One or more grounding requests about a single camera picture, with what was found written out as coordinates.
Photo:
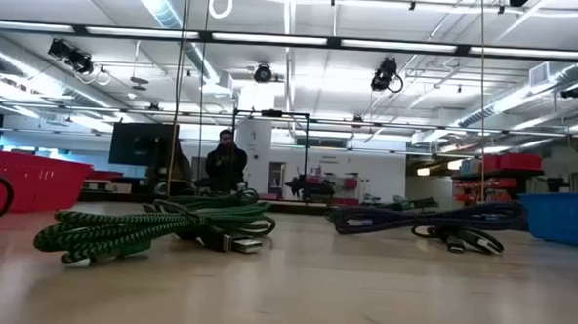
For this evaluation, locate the shelf with red bins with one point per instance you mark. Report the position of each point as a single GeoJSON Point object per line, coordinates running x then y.
{"type": "Point", "coordinates": [514, 162]}

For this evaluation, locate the black monitor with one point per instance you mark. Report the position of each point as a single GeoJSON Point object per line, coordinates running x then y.
{"type": "Point", "coordinates": [138, 143]}

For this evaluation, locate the black beam with light strips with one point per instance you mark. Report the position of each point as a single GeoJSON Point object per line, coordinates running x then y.
{"type": "Point", "coordinates": [270, 39]}

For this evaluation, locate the person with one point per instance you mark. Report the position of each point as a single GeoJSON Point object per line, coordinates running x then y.
{"type": "Point", "coordinates": [225, 166]}
{"type": "Point", "coordinates": [184, 164]}

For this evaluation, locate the red plastic basket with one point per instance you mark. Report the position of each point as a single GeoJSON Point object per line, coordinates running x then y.
{"type": "Point", "coordinates": [39, 185]}

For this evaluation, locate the blue plastic basket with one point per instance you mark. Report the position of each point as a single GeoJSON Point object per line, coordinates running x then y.
{"type": "Point", "coordinates": [565, 218]}

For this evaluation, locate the cluttered robot workstation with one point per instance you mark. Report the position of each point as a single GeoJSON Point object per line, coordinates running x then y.
{"type": "Point", "coordinates": [317, 187]}

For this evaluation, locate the silver ventilation duct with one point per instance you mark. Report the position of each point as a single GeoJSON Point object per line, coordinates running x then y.
{"type": "Point", "coordinates": [163, 10]}
{"type": "Point", "coordinates": [566, 74]}

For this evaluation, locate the black hanging camera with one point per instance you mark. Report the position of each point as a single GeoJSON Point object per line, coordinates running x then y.
{"type": "Point", "coordinates": [383, 75]}
{"type": "Point", "coordinates": [572, 91]}
{"type": "Point", "coordinates": [262, 74]}
{"type": "Point", "coordinates": [71, 55]}

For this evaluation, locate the thin black metal frame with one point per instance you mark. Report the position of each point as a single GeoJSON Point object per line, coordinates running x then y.
{"type": "Point", "coordinates": [291, 113]}

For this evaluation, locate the black aluminium table frame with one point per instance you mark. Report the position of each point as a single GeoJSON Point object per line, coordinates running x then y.
{"type": "Point", "coordinates": [297, 207]}

